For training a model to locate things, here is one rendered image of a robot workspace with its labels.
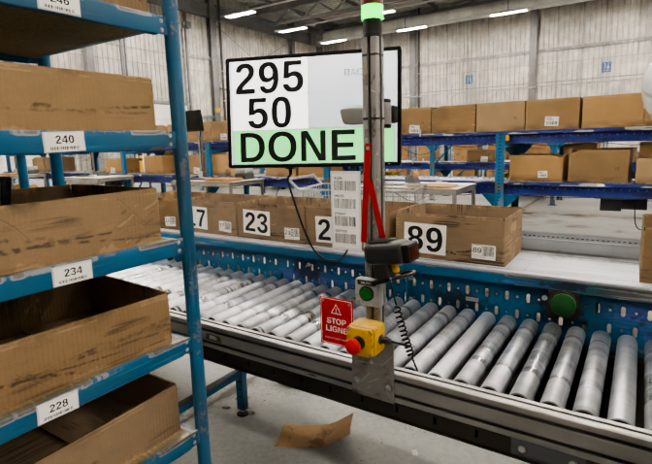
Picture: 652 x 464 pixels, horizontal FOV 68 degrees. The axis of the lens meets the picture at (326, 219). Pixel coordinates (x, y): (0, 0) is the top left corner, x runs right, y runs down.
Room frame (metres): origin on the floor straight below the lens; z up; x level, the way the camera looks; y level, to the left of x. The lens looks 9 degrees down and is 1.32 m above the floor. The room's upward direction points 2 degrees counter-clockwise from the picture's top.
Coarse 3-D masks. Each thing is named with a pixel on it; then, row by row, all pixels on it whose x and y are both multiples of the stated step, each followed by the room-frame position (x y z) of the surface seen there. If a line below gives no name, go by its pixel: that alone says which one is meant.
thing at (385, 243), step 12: (384, 240) 1.08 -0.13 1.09; (396, 240) 1.08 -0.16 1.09; (408, 240) 1.08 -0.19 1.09; (372, 252) 1.07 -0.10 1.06; (384, 252) 1.05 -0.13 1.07; (396, 252) 1.04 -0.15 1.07; (408, 252) 1.03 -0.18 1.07; (372, 264) 1.08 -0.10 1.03; (384, 264) 1.06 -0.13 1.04; (396, 264) 1.07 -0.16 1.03; (384, 276) 1.07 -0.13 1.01; (396, 276) 1.09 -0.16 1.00
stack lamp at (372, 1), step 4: (364, 0) 1.14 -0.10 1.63; (368, 0) 1.14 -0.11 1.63; (372, 0) 1.14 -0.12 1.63; (376, 0) 1.14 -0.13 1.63; (380, 0) 1.14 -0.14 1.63; (364, 4) 1.14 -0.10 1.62; (368, 4) 1.14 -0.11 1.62; (372, 4) 1.14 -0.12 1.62; (376, 4) 1.14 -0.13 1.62; (380, 4) 1.14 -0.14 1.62; (364, 8) 1.14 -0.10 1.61; (368, 8) 1.14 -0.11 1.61; (372, 8) 1.14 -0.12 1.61; (376, 8) 1.14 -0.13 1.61; (380, 8) 1.14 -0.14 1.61; (364, 12) 1.14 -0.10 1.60; (368, 12) 1.14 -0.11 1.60; (372, 12) 1.14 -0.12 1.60; (376, 12) 1.14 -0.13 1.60; (380, 12) 1.14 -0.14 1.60; (364, 16) 1.15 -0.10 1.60; (368, 16) 1.14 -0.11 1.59; (372, 16) 1.14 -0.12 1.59; (376, 16) 1.14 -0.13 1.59; (380, 16) 1.14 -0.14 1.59
